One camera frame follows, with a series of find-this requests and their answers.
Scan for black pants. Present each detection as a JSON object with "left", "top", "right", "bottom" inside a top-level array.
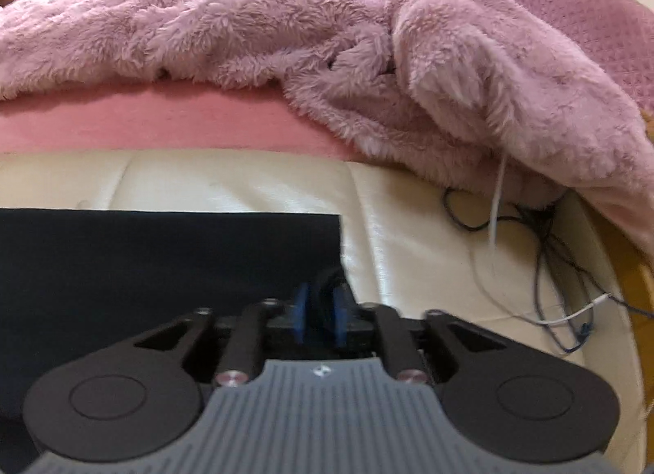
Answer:
[{"left": 0, "top": 208, "right": 349, "bottom": 424}]

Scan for black cables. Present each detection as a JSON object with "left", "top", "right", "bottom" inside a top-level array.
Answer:
[{"left": 442, "top": 186, "right": 654, "bottom": 355}]

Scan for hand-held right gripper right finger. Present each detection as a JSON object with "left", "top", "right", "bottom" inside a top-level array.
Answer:
[{"left": 331, "top": 285, "right": 508, "bottom": 384}]

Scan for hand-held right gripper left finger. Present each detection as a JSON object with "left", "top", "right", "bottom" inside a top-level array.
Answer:
[{"left": 133, "top": 282, "right": 312, "bottom": 385}]

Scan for cream leather bed bench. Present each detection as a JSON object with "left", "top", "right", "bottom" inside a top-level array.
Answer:
[{"left": 0, "top": 149, "right": 645, "bottom": 459}]

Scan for white cable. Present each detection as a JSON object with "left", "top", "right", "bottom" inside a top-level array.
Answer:
[{"left": 470, "top": 34, "right": 614, "bottom": 326}]

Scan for pink fluffy blanket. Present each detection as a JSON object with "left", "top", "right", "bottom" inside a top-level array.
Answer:
[{"left": 0, "top": 0, "right": 654, "bottom": 260}]

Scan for pink bed sheet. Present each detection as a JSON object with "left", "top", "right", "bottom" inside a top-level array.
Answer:
[{"left": 0, "top": 80, "right": 410, "bottom": 173}]

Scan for pink quilted headboard cushion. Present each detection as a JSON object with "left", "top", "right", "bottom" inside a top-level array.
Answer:
[{"left": 444, "top": 0, "right": 654, "bottom": 117}]

